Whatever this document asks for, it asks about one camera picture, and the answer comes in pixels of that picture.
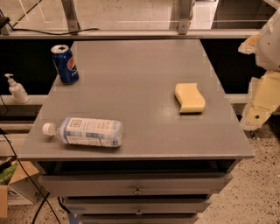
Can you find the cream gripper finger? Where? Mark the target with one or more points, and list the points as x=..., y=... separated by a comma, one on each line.
x=249, y=45
x=263, y=100

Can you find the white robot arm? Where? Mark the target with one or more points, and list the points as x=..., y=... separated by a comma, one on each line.
x=267, y=54

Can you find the grey drawer cabinet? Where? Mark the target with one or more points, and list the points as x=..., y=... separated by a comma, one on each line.
x=133, y=81

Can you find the bottom grey drawer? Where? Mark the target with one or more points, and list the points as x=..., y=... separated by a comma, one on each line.
x=139, y=219

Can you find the blue pepsi can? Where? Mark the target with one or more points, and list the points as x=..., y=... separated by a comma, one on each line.
x=63, y=60

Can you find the grey metal shelf frame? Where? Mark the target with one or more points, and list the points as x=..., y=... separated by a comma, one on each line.
x=134, y=19

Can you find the white pump dispenser bottle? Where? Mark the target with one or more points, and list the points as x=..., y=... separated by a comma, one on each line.
x=17, y=90

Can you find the middle grey drawer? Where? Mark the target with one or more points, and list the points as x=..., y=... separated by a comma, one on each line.
x=137, y=205

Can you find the clear plastic water bottle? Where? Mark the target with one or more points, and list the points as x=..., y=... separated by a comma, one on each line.
x=86, y=131

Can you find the cardboard box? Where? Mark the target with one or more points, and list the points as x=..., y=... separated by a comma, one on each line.
x=20, y=190

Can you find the grey drawer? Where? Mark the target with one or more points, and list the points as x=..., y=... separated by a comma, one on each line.
x=137, y=205
x=139, y=219
x=135, y=184

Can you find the top grey drawer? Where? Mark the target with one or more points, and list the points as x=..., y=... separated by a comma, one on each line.
x=135, y=184

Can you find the yellow sponge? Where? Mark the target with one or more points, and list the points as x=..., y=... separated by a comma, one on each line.
x=189, y=98

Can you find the green packet in box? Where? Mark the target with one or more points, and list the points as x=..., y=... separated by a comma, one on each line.
x=6, y=175

